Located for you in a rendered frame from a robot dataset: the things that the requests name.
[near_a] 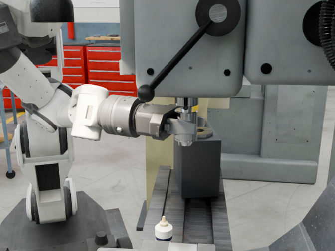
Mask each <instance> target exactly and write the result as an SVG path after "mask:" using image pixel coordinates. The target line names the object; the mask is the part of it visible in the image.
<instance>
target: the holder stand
mask: <svg viewBox="0 0 335 251"><path fill-rule="evenodd" d="M220 162H221V139H220V138H219V136H218V135H217V134H216V132H215V131H214V129H213V128H212V127H211V125H210V124H209V122H208V121H205V126H204V127H198V129H197V141H195V142H193V143H192V144H191V146H182V145H180V143H179V142H178V141H176V140H175V139H174V135H173V170H174V174H175V177H176V181H177V184H178V188H179V192H180V195H181V197H182V198H197V197H218V196H219V185H220Z"/></svg>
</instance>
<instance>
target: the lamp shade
mask: <svg viewBox="0 0 335 251"><path fill-rule="evenodd" d="M30 17H31V22H38V23H58V22H75V21H74V6H73V3H72V0H31V1H30Z"/></svg>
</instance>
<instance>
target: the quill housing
mask: <svg viewBox="0 0 335 251"><path fill-rule="evenodd" d="M198 2H199V0H134V23H135V65H136V85H137V88H139V87H140V86H141V85H144V84H147V85H149V84H150V83H151V81H152V80H153V79H154V78H155V77H156V76H157V75H158V74H159V73H160V71H161V70H162V69H163V68H164V67H165V66H166V65H167V64H168V62H170V61H171V60H172V58H173V57H174V56H175V55H176V54H177V53H178V52H179V51H180V50H181V48H182V47H183V46H184V45H185V44H186V43H187V42H188V41H189V40H190V38H191V37H192V36H193V35H194V34H195V33H196V32H197V31H198V30H199V28H200V27H199V26H198V24H197V21H196V18H195V11H196V6H197V4H198ZM238 2H239V4H240V8H241V16H240V20H239V23H238V24H237V26H236V27H235V29H234V30H233V31H232V32H230V33H229V34H227V35H224V36H211V35H208V34H206V33H205V34H204V35H203V37H202V38H201V39H200V40H199V41H198V42H197V43H196V44H195V45H194V46H193V47H192V48H191V49H190V50H189V52H188V53H187V54H186V55H185V56H184V57H183V58H182V59H181V60H180V61H179V63H178V64H177V65H176V66H175V67H174V68H173V69H172V70H171V71H170V72H169V74H168V75H167V76H166V77H165V78H164V79H163V80H162V81H161V82H160V83H159V85H158V86H157V87H156V88H155V89H154V91H155V96H154V97H182V98H231V97H233V96H235V95H237V94H238V93H239V91H240V90H241V88H242V83H243V67H244V50H245V32H246V15H247V0H238Z"/></svg>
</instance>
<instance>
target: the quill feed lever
mask: <svg viewBox="0 0 335 251"><path fill-rule="evenodd" d="M240 16H241V8H240V4H239V2H238V0H199V2H198V4H197V6H196V11H195V18H196V21H197V24H198V26H199V27H200V28H199V30H198V31H197V32H196V33H195V34H194V35H193V36H192V37H191V38H190V40H189V41H188V42H187V43H186V44H185V45H184V46H183V47H182V48H181V50H180V51H179V52H178V53H177V54H176V55H175V56H174V57H173V58H172V60H171V61H170V62H168V64H167V65H166V66H165V67H164V68H163V69H162V70H161V71H160V73H159V74H158V75H157V76H156V77H155V78H154V79H153V80H152V81H151V83H150V84H149V85H147V84H144V85H141V86H140V87H139V88H138V90H137V96H138V98H139V100H140V101H142V102H150V101H151V100H152V99H153V98H154V96H155V91H154V89H155V88H156V87H157V86H158V85H159V83H160V82H161V81H162V80H163V79H164V78H165V77H166V76H167V75H168V74H169V72H170V71H171V70H172V69H173V68H174V67H175V66H176V65H177V64H178V63H179V61H180V60H181V59H182V58H183V57H184V56H185V55H186V54H187V53H188V52H189V50H190V49H191V48H192V47H193V46H194V45H195V44H196V43H197V42H198V41H199V40H200V39H201V38H202V37H203V35H204V34H205V33H206V34H208V35H211V36H224V35H227V34H229V33H230V32H232V31H233V30H234V29H235V27H236V26H237V24H238V23H239V20H240Z"/></svg>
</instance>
